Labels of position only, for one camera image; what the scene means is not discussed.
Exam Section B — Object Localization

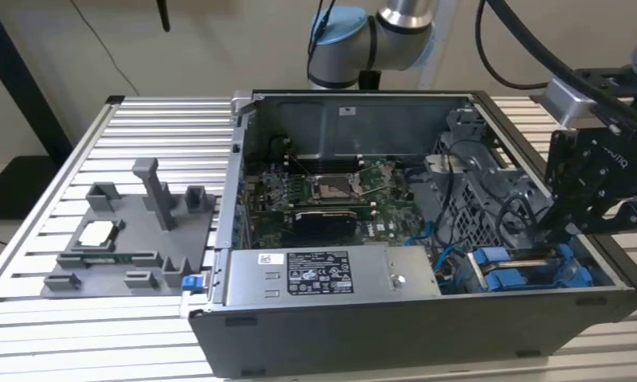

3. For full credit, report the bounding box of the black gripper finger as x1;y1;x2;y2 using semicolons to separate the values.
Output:
542;129;583;244
571;201;637;238

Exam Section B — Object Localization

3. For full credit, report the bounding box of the metal disk bay cage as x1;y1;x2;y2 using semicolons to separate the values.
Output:
424;107;561;255

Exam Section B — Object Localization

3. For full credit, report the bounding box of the green motherboard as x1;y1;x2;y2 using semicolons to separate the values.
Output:
243;158;442;250

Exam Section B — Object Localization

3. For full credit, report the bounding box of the metal socket cover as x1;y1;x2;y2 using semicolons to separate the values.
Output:
358;164;398;186

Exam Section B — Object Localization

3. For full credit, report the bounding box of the CPU socket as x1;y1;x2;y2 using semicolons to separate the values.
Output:
307;174;355;201

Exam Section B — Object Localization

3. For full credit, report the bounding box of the black graphics card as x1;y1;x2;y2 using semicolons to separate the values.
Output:
291;209;360;240

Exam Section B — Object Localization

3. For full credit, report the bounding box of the silver power supply unit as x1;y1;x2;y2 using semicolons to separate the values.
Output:
223;245;442;306

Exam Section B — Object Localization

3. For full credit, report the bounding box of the black PC case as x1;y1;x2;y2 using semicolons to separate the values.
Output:
188;89;637;379

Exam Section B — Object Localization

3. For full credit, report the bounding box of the grey parts rack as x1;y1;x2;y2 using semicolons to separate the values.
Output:
40;158;220;298

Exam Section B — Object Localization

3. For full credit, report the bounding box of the green RAM stick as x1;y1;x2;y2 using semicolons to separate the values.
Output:
82;254;139;265

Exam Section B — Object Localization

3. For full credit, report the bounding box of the CPU chip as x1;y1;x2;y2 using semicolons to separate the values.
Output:
79;221;120;246

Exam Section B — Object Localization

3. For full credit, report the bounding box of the black hanging rod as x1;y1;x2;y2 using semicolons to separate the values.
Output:
154;0;172;33

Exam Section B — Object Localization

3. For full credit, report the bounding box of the black floor mat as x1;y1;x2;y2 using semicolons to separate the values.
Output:
0;155;60;220

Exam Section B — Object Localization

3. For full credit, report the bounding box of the blue disk wire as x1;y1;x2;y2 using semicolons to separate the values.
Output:
406;229;470;274

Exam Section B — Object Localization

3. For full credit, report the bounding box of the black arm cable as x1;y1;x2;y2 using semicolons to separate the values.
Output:
475;0;637;134

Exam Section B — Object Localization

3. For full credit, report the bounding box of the thin black wall cable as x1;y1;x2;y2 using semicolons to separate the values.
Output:
68;0;143;97

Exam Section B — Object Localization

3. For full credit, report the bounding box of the black upright post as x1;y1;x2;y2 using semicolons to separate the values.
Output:
0;0;76;165

